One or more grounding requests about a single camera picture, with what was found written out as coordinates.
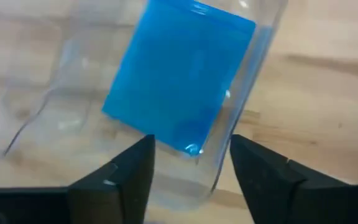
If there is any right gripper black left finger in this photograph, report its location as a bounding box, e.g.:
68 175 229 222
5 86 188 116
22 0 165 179
68 134 156 224

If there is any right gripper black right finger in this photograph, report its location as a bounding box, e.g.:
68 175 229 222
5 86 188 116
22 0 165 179
229 134 351 224

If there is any clear plastic bin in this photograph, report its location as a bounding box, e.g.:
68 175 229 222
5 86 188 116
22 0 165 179
0 0 150 162
99 0 288 206

